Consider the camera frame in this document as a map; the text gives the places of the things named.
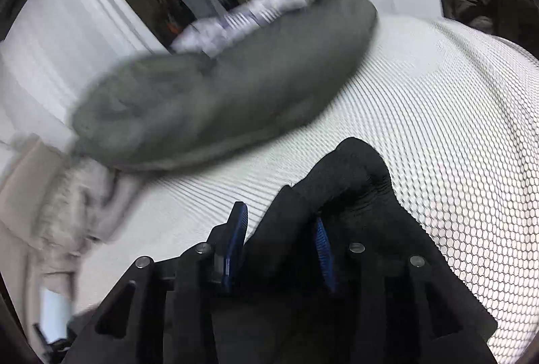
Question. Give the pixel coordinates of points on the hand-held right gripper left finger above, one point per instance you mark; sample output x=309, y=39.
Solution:
x=235, y=246

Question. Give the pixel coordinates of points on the dark grey blanket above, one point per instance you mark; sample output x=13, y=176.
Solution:
x=210, y=103

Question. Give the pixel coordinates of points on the light grey quilt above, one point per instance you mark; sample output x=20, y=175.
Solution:
x=80, y=204

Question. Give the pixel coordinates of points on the beige headboard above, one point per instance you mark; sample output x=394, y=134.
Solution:
x=25, y=187

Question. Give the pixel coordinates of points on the black pants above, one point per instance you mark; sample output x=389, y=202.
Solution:
x=358, y=187

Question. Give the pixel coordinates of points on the striped white cloth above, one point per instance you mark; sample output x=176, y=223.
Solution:
x=236, y=21

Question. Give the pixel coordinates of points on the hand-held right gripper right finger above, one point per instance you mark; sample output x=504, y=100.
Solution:
x=326, y=258

